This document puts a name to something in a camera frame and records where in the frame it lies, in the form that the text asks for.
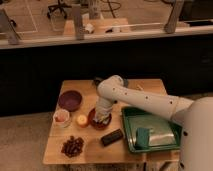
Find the red bowl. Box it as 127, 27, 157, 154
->
88, 108, 112, 130

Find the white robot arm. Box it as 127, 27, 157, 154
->
95, 75, 213, 171

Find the purple bowl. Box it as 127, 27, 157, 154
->
58, 90, 82, 112

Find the dark brown rectangular block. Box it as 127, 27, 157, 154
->
101, 129, 123, 146

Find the white cup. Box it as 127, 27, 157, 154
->
53, 109, 70, 128

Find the dark round lid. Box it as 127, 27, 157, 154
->
93, 77, 103, 86

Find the bunch of dark grapes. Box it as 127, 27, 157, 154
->
61, 136, 84, 158

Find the blue cup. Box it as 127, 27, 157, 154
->
123, 79, 129, 87

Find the green sponge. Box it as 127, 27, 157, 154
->
135, 127, 149, 149

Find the green plastic tray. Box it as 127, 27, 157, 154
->
121, 107, 182, 153

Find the clear plastic bag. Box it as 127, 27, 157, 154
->
129, 115, 176, 149

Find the black office chair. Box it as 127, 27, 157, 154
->
47, 0, 70, 18

